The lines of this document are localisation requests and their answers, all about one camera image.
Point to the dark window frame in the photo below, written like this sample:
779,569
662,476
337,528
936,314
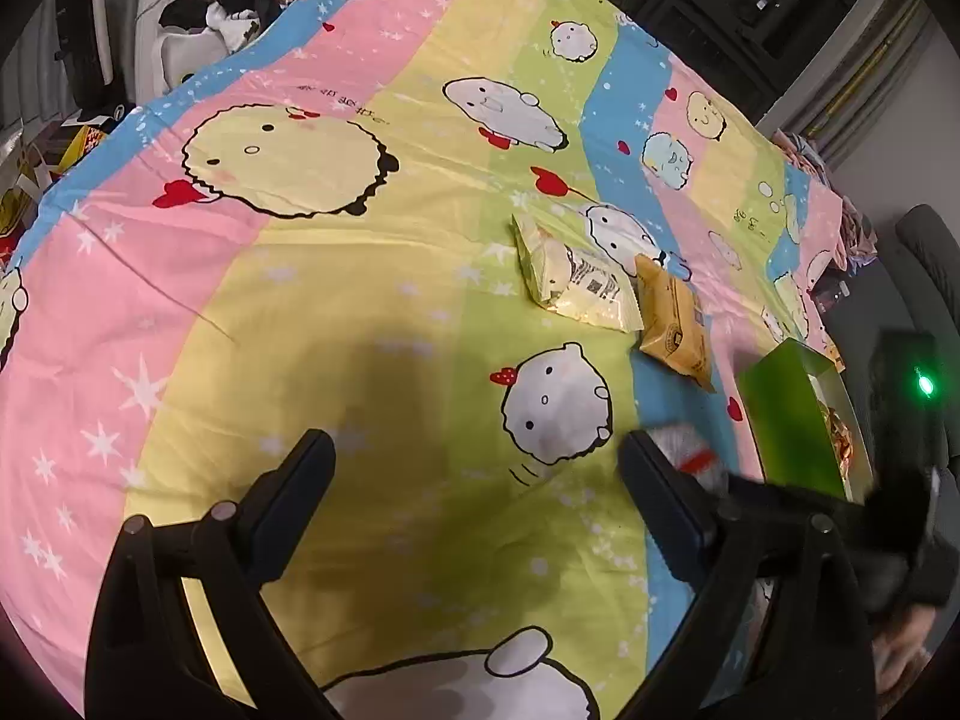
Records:
750,0

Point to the pale yellow snack packet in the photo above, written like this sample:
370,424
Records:
577,281

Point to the person's right hand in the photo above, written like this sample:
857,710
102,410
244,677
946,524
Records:
904,652

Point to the green cardboard box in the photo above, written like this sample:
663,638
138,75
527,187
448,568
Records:
780,405

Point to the pile of pastel clothes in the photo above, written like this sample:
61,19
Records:
817,172

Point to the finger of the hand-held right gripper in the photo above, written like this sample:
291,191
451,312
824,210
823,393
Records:
795,496

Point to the plastic bottle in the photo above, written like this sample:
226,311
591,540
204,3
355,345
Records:
832,291

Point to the printed striped blanket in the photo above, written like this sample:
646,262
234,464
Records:
300,315

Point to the striped curtain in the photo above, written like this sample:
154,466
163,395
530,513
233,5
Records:
870,82

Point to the white laundry basket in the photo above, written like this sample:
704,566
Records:
187,52

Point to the dark gold snack wrapper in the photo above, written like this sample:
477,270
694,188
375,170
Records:
838,431

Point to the orange snack packet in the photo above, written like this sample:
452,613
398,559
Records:
671,322

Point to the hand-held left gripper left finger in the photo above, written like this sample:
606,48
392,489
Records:
300,480

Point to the yellow bag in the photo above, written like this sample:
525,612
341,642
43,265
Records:
86,144

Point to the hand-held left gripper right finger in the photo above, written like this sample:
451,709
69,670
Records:
660,495

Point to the red white snack packet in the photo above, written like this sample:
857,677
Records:
686,454

